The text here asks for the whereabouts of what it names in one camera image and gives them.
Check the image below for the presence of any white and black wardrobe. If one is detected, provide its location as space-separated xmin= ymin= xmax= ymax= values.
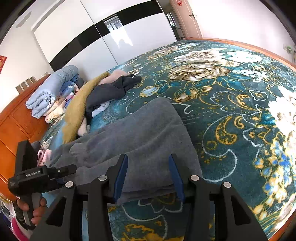
xmin=33 ymin=1 xmax=176 ymax=74

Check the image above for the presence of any dark navy garment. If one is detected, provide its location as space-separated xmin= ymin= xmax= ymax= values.
xmin=85 ymin=74 xmax=142 ymax=123

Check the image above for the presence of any wall socket with green plug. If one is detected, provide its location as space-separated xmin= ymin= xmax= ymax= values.
xmin=283 ymin=44 xmax=295 ymax=54

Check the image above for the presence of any mustard yellow fuzzy garment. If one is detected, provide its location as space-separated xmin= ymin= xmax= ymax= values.
xmin=62 ymin=72 xmax=110 ymax=144

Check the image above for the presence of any teal floral bed blanket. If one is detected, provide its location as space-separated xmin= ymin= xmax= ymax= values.
xmin=39 ymin=39 xmax=296 ymax=241

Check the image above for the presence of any folded light blue quilt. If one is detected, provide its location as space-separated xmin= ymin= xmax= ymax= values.
xmin=26 ymin=65 xmax=79 ymax=118

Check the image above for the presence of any pink room door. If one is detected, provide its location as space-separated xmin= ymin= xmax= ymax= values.
xmin=170 ymin=0 xmax=203 ymax=39

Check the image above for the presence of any beige pink knit garment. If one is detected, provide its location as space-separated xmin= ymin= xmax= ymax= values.
xmin=77 ymin=69 xmax=128 ymax=137

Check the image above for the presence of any folded pink sweater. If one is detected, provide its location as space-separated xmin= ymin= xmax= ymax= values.
xmin=37 ymin=149 xmax=53 ymax=167

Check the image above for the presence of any orange wooden bed frame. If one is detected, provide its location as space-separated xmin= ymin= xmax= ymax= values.
xmin=1 ymin=40 xmax=295 ymax=240

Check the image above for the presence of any person's left hand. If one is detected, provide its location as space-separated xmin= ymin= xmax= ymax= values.
xmin=16 ymin=197 xmax=48 ymax=225

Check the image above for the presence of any folded floral patterned bedding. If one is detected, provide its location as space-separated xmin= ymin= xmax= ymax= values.
xmin=44 ymin=81 xmax=79 ymax=123

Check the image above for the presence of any white cloth piece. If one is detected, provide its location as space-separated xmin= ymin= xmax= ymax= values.
xmin=91 ymin=101 xmax=110 ymax=118

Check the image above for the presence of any red wall decoration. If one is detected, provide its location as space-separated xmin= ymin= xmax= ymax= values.
xmin=0 ymin=56 xmax=7 ymax=73

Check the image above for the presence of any grey-blue knit sweater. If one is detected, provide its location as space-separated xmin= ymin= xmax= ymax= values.
xmin=50 ymin=97 xmax=202 ymax=204

